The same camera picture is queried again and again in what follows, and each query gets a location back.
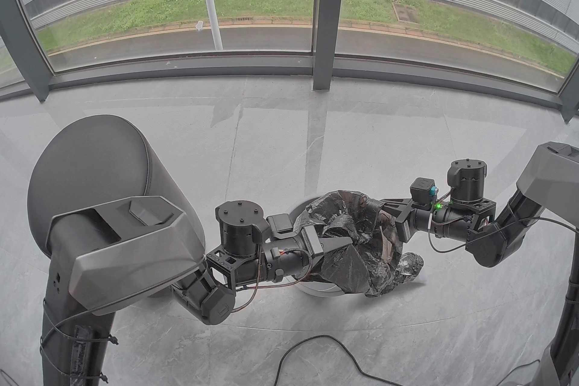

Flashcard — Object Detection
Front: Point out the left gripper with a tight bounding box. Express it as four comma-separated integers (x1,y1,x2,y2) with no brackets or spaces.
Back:
262,225,354,283

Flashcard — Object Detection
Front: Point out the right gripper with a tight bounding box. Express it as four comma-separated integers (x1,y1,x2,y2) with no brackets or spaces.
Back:
379,197,435,245

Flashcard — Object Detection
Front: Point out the black plastic bag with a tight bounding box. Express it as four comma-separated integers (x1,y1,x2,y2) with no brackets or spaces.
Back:
305,190,405,298

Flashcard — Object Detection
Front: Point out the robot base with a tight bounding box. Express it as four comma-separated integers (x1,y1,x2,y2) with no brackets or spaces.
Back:
534,341,571,386

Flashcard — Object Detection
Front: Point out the white trash bin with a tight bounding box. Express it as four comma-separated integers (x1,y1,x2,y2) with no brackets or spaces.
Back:
289,195,359,300

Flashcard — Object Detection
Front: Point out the crumpled black plastic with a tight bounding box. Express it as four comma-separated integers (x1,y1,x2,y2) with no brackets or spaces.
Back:
397,252,425,284

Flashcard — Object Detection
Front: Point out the dark grey round chair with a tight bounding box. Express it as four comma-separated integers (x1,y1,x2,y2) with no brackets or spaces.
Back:
26,115,205,300

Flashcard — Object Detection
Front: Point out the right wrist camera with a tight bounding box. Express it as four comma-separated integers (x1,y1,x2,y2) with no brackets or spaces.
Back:
409,177,440,210

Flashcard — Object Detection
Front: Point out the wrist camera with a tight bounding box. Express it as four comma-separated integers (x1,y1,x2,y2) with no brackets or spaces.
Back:
267,214,300,241
409,177,440,210

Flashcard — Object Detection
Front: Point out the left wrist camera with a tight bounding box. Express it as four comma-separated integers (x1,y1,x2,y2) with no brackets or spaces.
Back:
267,214,300,241

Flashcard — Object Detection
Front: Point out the black cable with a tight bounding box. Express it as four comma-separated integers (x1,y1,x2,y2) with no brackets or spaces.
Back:
273,335,404,386
511,216,579,234

